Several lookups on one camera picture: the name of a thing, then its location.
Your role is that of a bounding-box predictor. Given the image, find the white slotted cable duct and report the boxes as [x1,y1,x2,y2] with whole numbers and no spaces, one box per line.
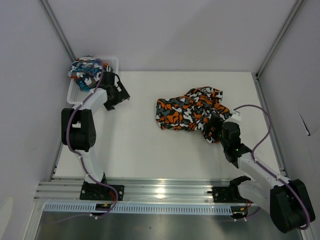
[44,202,233,216]

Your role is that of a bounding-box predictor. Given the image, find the left aluminium side rail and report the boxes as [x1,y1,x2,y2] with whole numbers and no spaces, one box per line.
[48,142,64,182]

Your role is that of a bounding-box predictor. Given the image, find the aluminium side rail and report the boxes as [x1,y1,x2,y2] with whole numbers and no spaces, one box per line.
[48,142,64,182]
[251,73,288,177]

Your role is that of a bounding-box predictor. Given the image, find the right aluminium corner post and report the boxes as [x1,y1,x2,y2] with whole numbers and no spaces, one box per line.
[255,0,307,80]

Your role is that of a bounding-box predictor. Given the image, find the orange black camouflage shorts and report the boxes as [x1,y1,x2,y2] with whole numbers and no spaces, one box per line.
[155,86,232,144]

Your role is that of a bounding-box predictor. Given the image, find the left aluminium corner post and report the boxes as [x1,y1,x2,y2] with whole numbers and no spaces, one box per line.
[38,0,76,62]

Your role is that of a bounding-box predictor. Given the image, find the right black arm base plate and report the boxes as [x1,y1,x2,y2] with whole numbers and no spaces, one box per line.
[207,186,252,204]

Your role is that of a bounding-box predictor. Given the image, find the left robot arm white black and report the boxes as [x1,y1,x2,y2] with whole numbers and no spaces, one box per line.
[61,72,131,200]

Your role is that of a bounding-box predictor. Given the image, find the white plastic basket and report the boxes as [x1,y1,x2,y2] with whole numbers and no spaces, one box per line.
[66,56,119,105]

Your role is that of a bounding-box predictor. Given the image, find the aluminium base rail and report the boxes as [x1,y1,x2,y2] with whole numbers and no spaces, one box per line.
[33,178,230,205]

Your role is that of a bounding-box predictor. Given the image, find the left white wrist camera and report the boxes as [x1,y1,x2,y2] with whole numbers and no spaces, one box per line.
[116,81,131,102]

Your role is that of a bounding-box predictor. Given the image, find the blue patterned shorts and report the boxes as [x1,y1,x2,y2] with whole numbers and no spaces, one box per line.
[68,55,114,92]

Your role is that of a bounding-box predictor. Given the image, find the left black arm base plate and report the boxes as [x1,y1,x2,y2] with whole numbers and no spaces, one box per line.
[79,181,116,201]

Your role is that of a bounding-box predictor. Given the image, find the right aluminium side rail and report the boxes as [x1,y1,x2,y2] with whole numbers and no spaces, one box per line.
[251,73,288,177]

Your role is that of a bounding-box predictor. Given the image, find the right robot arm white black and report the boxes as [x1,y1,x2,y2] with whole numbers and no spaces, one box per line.
[211,118,316,233]

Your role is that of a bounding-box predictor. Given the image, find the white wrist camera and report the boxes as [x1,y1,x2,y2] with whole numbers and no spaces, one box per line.
[227,109,242,124]
[116,81,131,102]

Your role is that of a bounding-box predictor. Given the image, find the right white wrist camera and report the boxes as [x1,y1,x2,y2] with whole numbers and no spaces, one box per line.
[227,109,242,124]

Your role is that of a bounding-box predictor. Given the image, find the aluminium corner post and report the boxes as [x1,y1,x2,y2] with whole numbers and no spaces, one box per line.
[38,0,76,62]
[255,0,307,80]

